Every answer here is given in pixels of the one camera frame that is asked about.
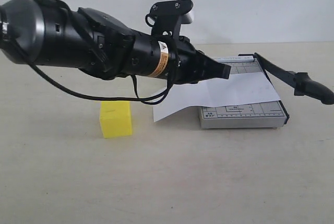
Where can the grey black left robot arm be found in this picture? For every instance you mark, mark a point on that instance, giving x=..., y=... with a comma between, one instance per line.
x=49, y=33

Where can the grey paper cutter base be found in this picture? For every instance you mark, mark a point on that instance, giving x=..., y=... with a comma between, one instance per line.
x=257, y=115

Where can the yellow cube block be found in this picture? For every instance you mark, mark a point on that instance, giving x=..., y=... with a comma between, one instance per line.
x=115, y=119

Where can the black cutter blade arm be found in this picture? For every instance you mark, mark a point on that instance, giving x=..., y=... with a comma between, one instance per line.
x=301, y=82

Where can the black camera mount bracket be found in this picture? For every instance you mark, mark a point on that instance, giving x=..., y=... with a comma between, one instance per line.
x=168, y=16

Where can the white paper strip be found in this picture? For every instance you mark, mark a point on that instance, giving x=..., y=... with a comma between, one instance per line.
x=239, y=89

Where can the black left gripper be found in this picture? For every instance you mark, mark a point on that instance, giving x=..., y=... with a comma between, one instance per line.
x=190, y=66

